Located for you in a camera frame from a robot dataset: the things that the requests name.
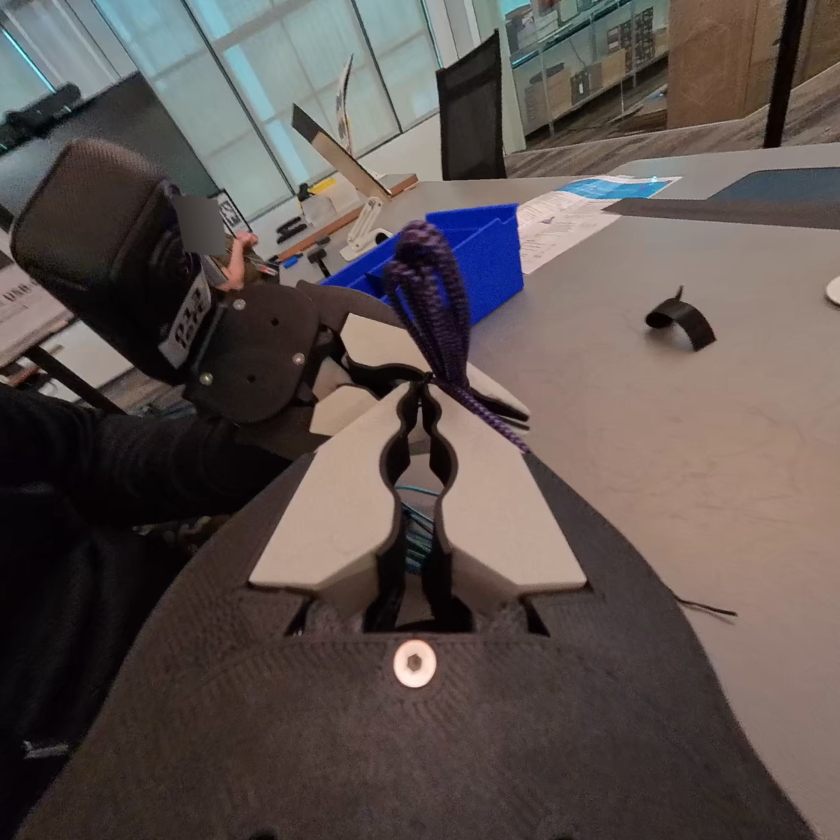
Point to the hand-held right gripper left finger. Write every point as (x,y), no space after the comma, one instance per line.
(328,525)

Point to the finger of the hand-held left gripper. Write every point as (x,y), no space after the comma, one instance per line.
(341,410)
(380,341)

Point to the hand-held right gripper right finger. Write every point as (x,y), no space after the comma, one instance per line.
(512,525)

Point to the person's left forearm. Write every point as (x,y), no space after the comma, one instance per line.
(197,459)

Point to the white folding desk stand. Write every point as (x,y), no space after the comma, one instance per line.
(367,223)

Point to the plain blue plastic bin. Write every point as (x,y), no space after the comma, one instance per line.
(485,275)

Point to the black stapler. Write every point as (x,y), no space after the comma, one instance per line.
(292,229)

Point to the tilted dark desk board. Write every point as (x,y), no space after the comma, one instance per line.
(341,154)

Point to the black thread scrap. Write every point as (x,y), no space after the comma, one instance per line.
(709,607)

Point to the white printed paper sheet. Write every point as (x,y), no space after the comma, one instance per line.
(577,210)

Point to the black mesh office chair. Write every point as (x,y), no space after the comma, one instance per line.
(472,111)

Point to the white stand with clear arms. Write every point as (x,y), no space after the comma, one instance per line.
(835,292)

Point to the brown cardboard box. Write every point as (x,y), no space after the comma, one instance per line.
(715,59)

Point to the black metal pole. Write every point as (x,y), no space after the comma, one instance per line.
(784,65)

